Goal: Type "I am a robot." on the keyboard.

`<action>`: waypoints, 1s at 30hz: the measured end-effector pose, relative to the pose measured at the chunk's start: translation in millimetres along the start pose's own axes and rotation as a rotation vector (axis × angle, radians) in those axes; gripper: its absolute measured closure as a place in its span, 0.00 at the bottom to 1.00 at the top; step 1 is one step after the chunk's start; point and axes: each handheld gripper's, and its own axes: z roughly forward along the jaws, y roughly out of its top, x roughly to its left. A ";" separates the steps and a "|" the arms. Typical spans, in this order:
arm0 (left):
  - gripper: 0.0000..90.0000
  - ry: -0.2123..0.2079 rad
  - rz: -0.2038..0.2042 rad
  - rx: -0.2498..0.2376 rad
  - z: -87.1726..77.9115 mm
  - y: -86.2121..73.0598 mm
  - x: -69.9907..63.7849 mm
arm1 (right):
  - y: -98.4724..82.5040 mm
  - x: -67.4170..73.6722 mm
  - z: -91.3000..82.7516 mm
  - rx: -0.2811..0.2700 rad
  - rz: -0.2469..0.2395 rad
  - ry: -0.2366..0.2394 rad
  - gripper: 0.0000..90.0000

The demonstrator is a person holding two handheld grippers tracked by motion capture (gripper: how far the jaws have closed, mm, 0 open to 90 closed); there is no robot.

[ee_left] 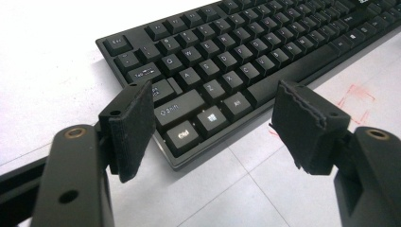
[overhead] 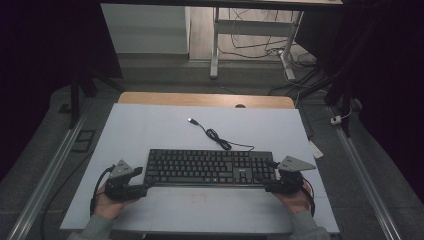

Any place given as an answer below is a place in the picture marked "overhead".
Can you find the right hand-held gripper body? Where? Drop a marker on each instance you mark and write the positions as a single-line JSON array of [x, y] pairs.
[[290, 181]]

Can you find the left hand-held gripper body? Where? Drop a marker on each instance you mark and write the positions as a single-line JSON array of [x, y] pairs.
[[123, 190]]

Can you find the black computer keyboard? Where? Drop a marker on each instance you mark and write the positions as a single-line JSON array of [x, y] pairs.
[[206, 166]]

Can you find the person's right hand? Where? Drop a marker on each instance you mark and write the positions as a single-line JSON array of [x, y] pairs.
[[298, 201]]

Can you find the person's left hand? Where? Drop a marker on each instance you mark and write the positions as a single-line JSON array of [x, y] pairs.
[[108, 208]]

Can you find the white paper tag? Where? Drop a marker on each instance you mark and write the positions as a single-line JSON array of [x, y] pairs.
[[316, 150]]

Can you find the small white adapter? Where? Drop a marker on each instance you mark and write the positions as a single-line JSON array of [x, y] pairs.
[[335, 120]]

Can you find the black metal stand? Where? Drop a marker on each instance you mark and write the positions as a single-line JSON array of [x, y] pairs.
[[75, 100], [345, 100]]

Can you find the white cabinet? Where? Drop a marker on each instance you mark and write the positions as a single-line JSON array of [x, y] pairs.
[[143, 30]]

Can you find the dark curtain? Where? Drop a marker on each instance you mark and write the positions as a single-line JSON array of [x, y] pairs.
[[33, 50], [390, 66]]

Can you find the aluminium floor rail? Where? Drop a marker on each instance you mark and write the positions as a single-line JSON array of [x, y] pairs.
[[363, 176], [46, 180]]

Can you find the white metal desk frame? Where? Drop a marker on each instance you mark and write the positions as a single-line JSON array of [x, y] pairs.
[[253, 27]]

